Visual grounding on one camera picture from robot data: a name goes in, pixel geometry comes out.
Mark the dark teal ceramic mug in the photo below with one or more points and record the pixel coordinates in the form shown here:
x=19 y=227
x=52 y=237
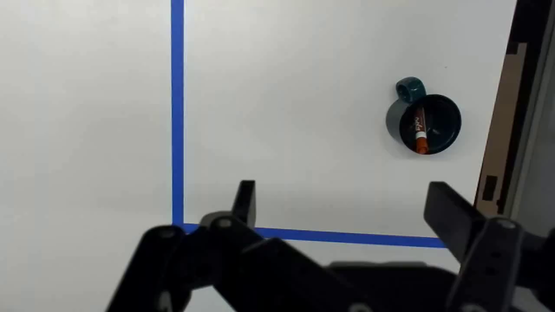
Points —
x=444 y=123

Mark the short blue tape strip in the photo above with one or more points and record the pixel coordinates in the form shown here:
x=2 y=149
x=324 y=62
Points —
x=177 y=116

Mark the brown wooden board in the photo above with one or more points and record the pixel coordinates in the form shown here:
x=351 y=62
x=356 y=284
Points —
x=501 y=133

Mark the orange dry erase marker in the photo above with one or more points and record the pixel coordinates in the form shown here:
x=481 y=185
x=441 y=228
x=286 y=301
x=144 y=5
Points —
x=422 y=142

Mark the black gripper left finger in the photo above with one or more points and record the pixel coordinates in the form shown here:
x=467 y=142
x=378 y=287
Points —
x=174 y=261

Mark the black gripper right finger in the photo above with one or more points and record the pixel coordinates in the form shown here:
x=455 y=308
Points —
x=491 y=261

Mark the long blue tape strip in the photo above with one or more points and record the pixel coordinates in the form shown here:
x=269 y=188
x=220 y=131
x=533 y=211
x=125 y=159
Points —
x=347 y=237

